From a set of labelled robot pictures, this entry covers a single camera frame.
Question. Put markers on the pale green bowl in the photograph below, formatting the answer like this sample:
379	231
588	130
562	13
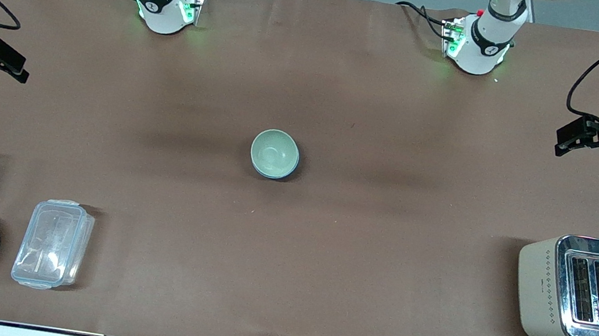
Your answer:
274	151

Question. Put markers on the blue bowl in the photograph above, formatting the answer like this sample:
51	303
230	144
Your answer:
270	177

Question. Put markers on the beige chrome toaster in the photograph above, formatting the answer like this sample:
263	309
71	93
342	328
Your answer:
546	290

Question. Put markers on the clear plastic food container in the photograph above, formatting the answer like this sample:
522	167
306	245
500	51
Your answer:
53	245

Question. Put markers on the brown table mat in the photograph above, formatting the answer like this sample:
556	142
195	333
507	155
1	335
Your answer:
286	260

